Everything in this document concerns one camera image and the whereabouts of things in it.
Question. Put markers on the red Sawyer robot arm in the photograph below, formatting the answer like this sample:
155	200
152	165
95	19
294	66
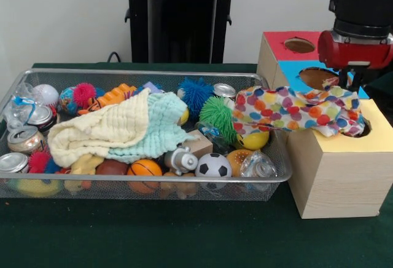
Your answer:
362	0

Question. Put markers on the wooden box with three holes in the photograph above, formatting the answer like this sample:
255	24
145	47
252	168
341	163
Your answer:
337	182

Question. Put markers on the small soccer ball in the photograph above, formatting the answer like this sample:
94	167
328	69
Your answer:
213	165

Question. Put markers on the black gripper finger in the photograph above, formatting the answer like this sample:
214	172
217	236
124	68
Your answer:
343	79
357	80

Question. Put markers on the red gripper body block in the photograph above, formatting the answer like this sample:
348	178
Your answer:
353	53

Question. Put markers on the cream waffle cloth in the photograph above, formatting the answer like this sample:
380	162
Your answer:
101	126

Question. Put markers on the white baseball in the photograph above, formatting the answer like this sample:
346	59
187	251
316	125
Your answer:
46	94

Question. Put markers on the yellow ball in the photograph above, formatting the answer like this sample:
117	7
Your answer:
255	142

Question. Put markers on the shallow clear plastic bin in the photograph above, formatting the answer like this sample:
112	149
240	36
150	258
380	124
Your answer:
122	188

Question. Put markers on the green spiky ball with eyes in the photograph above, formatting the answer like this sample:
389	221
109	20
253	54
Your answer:
215	114

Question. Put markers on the colourful butterfly print cloth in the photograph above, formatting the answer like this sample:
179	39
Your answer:
276	108

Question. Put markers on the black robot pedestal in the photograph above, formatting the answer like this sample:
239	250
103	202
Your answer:
184	19

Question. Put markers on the grey toy robot figure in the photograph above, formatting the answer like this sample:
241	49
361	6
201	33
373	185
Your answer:
179	160

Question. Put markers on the light blue cloth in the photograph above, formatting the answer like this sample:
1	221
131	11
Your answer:
162	126

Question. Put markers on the small orange basketball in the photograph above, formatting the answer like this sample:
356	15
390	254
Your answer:
144	168

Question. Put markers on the blue spiky ball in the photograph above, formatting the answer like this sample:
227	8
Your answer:
196	96

